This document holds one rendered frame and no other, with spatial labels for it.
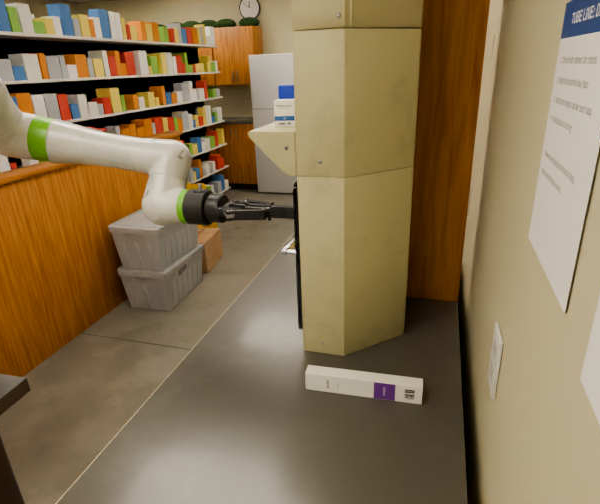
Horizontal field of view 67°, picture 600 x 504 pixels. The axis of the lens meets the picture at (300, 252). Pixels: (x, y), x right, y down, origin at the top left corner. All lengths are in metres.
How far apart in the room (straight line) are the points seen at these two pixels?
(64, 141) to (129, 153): 0.16
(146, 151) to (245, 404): 0.69
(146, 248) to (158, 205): 2.13
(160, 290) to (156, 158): 2.25
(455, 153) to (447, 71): 0.22
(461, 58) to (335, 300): 0.71
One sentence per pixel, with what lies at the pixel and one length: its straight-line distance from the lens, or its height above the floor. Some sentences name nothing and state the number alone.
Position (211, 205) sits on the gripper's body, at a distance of 1.18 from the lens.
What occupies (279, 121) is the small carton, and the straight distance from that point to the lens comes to 1.15.
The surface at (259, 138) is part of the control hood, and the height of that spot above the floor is 1.49.
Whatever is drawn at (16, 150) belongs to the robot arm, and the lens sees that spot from 1.42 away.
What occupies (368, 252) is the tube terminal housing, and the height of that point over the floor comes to 1.22.
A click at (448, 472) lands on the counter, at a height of 0.94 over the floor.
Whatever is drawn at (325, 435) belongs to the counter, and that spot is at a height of 0.94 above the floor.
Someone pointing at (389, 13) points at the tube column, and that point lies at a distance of 1.08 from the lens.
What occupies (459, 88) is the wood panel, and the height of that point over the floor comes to 1.57.
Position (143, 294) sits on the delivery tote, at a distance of 3.56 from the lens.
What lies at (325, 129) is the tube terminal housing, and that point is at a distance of 1.02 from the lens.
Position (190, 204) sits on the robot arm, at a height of 1.33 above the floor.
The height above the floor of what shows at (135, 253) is 0.46.
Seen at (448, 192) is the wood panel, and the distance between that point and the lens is 1.40.
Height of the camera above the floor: 1.64
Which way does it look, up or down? 22 degrees down
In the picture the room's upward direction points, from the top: 2 degrees counter-clockwise
